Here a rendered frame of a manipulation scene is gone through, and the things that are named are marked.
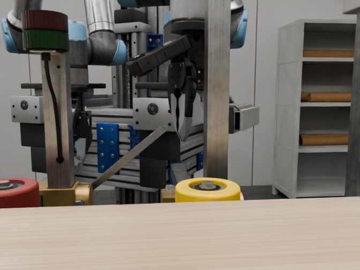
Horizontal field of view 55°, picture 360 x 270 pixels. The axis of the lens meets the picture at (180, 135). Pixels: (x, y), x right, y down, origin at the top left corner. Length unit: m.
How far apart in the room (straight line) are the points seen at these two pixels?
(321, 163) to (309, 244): 3.32
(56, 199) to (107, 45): 0.54
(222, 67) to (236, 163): 2.81
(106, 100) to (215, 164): 1.00
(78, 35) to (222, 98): 0.44
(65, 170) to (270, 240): 0.36
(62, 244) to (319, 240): 0.21
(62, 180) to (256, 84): 2.85
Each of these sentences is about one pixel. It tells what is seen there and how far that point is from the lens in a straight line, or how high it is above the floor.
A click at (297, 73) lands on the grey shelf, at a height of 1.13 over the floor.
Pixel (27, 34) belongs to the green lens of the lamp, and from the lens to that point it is 0.51.
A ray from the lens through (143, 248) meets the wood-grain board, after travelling 0.29.
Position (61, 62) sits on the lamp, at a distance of 0.55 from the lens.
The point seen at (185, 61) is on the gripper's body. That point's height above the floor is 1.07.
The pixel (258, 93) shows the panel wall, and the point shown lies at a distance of 3.32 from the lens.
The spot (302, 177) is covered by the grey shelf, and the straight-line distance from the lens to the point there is 3.58.
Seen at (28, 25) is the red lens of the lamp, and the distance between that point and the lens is 0.51.
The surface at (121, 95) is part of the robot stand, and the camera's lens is 1.33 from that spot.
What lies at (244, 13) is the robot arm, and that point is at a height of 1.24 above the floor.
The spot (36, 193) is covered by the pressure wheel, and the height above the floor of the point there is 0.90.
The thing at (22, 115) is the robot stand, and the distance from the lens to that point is 1.30.
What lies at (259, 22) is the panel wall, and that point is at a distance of 3.36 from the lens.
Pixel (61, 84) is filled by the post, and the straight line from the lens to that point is 0.55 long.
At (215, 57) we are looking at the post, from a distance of 0.55.
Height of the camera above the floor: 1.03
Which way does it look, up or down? 8 degrees down
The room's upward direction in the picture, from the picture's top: straight up
